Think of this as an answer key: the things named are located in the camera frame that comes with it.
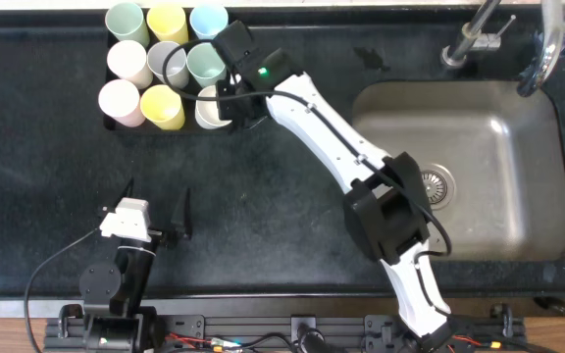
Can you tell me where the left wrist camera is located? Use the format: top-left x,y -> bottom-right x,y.
98,197 -> 152,243

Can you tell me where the yellow cup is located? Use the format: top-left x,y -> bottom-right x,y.
139,83 -> 186,131
145,3 -> 190,46

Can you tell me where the steel tap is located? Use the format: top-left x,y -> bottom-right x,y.
438,0 -> 565,98

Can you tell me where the black tray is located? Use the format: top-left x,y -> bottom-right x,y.
103,7 -> 237,136

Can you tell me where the pink cup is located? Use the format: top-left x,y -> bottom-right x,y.
97,78 -> 147,128

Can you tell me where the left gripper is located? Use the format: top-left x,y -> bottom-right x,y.
112,176 -> 194,247

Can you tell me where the white cup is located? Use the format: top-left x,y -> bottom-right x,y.
194,84 -> 234,130
106,39 -> 154,90

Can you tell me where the green cup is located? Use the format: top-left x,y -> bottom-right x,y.
185,42 -> 229,89
104,1 -> 151,48

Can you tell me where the grey cup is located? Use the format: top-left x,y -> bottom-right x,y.
146,40 -> 190,90

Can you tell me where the blue cup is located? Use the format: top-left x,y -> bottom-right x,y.
188,3 -> 230,41

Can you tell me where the steel sink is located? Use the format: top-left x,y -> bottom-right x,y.
351,79 -> 565,263

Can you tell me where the mounting rail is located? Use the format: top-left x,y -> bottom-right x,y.
43,313 -> 529,353

